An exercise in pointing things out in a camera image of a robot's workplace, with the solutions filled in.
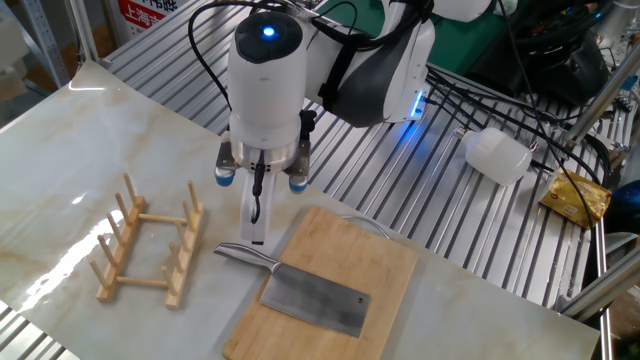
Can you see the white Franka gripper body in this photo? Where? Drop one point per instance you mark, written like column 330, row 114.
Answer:
column 246, row 220

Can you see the steel cleaver knife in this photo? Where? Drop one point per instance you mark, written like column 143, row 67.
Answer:
column 315, row 300

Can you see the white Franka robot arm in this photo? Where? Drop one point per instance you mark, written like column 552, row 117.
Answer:
column 267, row 100

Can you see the wooden peg rack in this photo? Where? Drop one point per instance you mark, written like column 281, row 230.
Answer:
column 115, row 265

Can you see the wooden cutting board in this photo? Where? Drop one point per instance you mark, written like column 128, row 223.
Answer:
column 350, row 260

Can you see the marble pattern table mat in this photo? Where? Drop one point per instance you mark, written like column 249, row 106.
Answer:
column 100, row 130

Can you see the red and white sign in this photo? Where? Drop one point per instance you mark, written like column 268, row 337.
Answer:
column 140, row 15

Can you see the white LED bulb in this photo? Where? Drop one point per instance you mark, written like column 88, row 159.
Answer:
column 495, row 155

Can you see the perforated steel upright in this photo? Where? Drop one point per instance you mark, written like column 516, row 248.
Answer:
column 45, row 40

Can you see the green mat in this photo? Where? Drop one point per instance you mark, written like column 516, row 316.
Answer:
column 460, row 45

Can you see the gold foil packet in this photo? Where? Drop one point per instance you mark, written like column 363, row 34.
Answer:
column 575, row 200

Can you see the black equipment bag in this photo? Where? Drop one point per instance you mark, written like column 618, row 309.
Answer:
column 575, row 70

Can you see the dark blue round object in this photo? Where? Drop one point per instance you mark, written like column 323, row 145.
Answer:
column 627, row 205

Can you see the aluminium frame bar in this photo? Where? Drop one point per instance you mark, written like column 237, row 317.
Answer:
column 600, row 290

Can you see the aluminium frame post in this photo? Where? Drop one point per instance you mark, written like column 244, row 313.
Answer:
column 600, row 100

